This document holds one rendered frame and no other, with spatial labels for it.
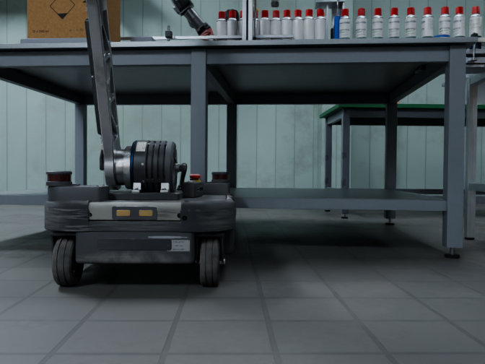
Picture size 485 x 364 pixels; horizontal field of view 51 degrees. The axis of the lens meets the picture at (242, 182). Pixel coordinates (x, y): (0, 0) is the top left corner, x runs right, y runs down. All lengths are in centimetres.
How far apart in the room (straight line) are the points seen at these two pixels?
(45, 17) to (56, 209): 105
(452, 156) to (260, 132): 350
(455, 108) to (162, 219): 122
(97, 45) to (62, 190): 40
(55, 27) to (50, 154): 350
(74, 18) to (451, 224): 168
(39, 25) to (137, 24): 339
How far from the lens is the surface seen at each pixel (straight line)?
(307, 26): 249
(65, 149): 562
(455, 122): 209
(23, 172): 576
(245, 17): 236
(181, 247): 138
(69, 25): 224
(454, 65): 212
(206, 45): 204
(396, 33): 253
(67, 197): 146
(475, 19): 264
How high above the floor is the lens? 33
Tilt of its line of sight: 1 degrees down
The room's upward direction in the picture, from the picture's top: straight up
